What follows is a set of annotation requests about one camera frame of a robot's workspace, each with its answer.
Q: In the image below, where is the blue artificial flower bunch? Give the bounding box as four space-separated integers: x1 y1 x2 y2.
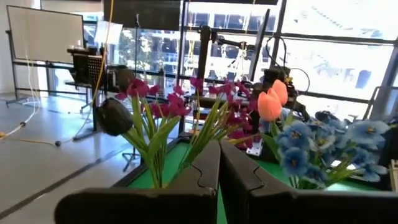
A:
310 110 391 187
259 118 336 190

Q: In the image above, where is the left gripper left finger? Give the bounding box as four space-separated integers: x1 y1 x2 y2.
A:
54 139 221 224

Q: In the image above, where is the silver arm base bracket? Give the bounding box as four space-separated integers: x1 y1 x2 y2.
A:
245 138 265 157

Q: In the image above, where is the magenta artificial flower bunch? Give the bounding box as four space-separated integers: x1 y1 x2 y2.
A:
174 77 265 175
114 77 191 189

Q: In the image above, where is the black camera stand pole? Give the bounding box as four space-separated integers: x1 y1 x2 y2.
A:
197 24 213 100

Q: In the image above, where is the white whiteboard on stand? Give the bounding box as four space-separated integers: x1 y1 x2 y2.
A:
6 4 85 108

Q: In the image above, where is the black perforated cart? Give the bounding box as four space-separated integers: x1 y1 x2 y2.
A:
67 45 105 141

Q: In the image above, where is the green table mat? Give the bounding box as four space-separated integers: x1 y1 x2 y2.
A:
126 141 382 224

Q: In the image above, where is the black artificial tulip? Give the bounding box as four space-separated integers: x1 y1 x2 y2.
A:
95 96 162 189

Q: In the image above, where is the black hanging screen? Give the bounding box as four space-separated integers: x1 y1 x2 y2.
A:
103 0 182 32

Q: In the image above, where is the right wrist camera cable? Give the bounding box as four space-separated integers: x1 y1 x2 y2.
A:
265 35 289 71

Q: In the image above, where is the yellow hanging cable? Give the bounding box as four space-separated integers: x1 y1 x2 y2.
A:
0 0 115 147

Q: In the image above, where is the black slanted panel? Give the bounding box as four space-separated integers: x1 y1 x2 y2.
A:
247 8 271 82

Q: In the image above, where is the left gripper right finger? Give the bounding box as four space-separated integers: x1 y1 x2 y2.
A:
219 140 398 224

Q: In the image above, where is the black tripod stand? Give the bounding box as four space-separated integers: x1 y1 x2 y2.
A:
121 14 144 172

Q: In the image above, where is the pale pink artificial tulip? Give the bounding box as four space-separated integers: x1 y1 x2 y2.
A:
257 88 284 138
272 79 289 106

